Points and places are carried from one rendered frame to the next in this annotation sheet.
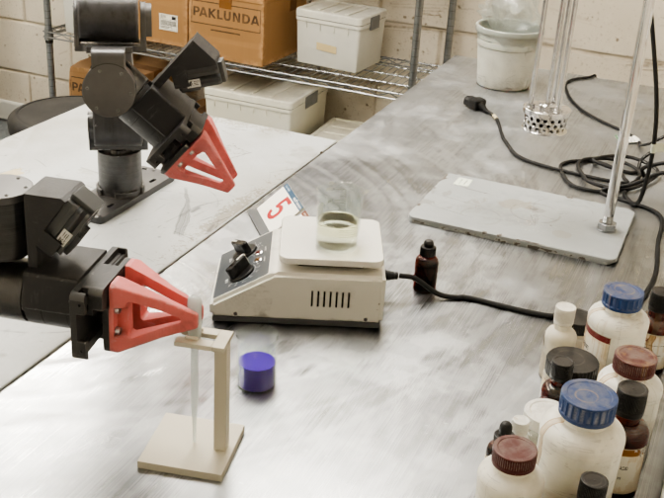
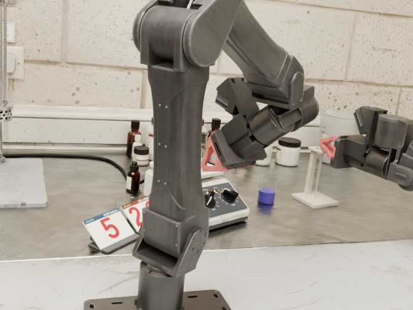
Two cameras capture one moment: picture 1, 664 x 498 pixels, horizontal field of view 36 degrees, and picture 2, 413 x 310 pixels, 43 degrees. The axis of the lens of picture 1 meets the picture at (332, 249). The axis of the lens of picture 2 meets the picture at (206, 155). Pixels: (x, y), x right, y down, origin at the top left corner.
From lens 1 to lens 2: 1.97 m
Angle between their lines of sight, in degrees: 118
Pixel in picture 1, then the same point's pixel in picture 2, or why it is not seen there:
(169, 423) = (316, 203)
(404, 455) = (251, 176)
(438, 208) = (23, 197)
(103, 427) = (339, 216)
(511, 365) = not seen: hidden behind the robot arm
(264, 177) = (23, 270)
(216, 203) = (108, 269)
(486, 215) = (17, 185)
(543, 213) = not seen: outside the picture
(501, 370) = not seen: hidden behind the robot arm
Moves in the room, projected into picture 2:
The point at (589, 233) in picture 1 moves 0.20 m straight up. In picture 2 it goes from (11, 164) to (11, 80)
